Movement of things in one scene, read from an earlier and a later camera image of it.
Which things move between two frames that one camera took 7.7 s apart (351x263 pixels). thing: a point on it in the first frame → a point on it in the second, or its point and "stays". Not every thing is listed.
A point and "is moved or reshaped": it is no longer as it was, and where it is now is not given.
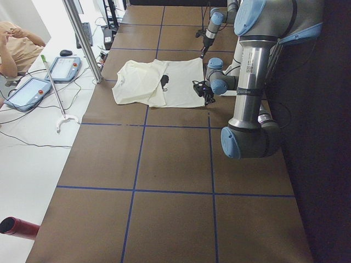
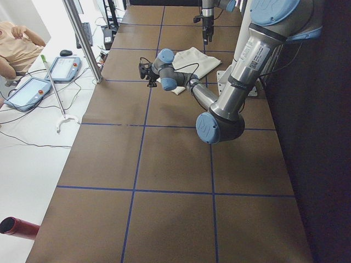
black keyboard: x=86 y=28 stays
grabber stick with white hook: x=66 y=116 stays
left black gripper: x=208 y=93 → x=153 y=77
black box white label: x=108 y=39 stays
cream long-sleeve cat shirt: x=159 y=83 is moved or reshaped
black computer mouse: x=66 y=52 stays
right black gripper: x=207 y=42 → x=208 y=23
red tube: x=12 y=226 stays
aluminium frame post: x=83 y=40 stays
